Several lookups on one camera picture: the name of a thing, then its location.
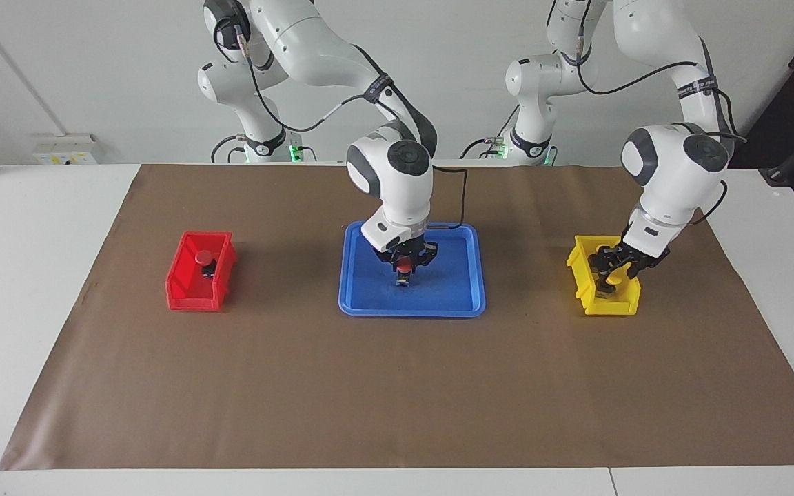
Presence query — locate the blue plastic tray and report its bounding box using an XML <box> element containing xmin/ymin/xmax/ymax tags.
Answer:
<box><xmin>338</xmin><ymin>221</ymin><xmax>487</xmax><ymax>318</ymax></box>

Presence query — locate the white wall socket strip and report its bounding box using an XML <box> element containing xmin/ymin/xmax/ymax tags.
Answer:
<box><xmin>32</xmin><ymin>134</ymin><xmax>98</xmax><ymax>165</ymax></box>

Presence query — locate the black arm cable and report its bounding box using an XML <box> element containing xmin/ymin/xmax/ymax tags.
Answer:
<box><xmin>214</xmin><ymin>17</ymin><xmax>468</xmax><ymax>229</ymax></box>
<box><xmin>575</xmin><ymin>28</ymin><xmax>748</xmax><ymax>226</ymax></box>

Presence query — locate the white wall cable duct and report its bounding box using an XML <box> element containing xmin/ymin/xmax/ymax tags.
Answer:
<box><xmin>0</xmin><ymin>0</ymin><xmax>68</xmax><ymax>136</ymax></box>

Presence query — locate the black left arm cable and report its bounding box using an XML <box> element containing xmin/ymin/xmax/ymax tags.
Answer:
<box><xmin>575</xmin><ymin>28</ymin><xmax>748</xmax><ymax>226</ymax></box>

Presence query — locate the brown paper mat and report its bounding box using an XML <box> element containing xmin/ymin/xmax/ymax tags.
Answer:
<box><xmin>0</xmin><ymin>163</ymin><xmax>794</xmax><ymax>471</ymax></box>

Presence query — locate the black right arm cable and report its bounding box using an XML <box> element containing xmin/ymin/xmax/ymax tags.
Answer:
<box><xmin>214</xmin><ymin>17</ymin><xmax>468</xmax><ymax>229</ymax></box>

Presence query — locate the red plastic bin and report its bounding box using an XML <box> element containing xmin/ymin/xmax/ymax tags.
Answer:
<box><xmin>165</xmin><ymin>231</ymin><xmax>238</xmax><ymax>312</ymax></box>

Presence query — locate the yellow plastic bin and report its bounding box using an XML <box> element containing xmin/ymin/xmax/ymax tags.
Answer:
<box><xmin>566</xmin><ymin>235</ymin><xmax>642</xmax><ymax>316</ymax></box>

